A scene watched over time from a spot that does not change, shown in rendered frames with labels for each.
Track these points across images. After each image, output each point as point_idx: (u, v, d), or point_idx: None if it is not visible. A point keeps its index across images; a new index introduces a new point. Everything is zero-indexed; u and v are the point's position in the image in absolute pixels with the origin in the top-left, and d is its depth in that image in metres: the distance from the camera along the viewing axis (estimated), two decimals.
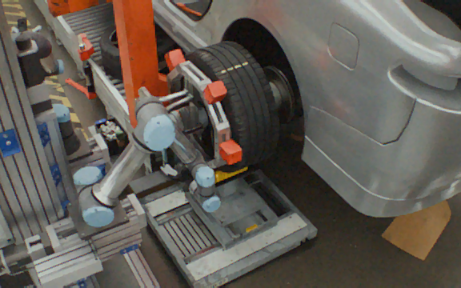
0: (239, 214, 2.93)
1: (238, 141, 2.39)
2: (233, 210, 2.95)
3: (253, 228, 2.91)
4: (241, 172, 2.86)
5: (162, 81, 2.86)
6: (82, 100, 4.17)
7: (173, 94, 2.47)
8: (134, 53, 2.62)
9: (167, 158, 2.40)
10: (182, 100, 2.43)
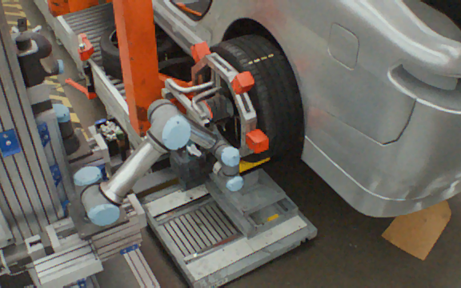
0: (261, 204, 2.99)
1: (264, 130, 2.45)
2: (254, 201, 3.01)
3: (274, 218, 2.97)
4: (263, 162, 2.92)
5: (162, 81, 2.86)
6: (82, 100, 4.17)
7: (200, 85, 2.53)
8: (134, 53, 2.62)
9: (195, 147, 2.46)
10: (209, 90, 2.49)
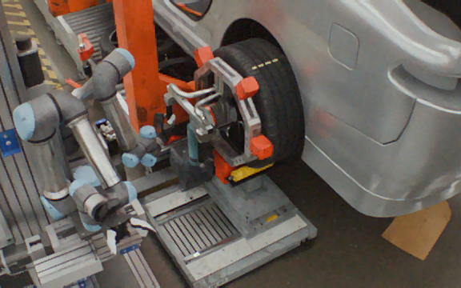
0: (264, 210, 2.96)
1: (268, 136, 2.41)
2: (258, 206, 2.97)
3: (273, 218, 2.97)
4: (266, 168, 2.88)
5: (162, 81, 2.86)
6: None
7: (203, 90, 2.49)
8: (134, 53, 2.62)
9: (198, 154, 2.43)
10: (212, 96, 2.45)
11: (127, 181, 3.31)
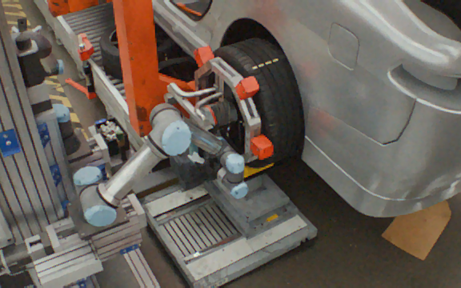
0: (264, 210, 2.96)
1: (268, 136, 2.41)
2: (258, 206, 2.97)
3: (274, 218, 2.97)
4: (266, 168, 2.88)
5: (162, 81, 2.86)
6: (82, 100, 4.17)
7: (204, 90, 2.50)
8: (134, 53, 2.62)
9: (198, 154, 2.43)
10: (213, 96, 2.46)
11: None
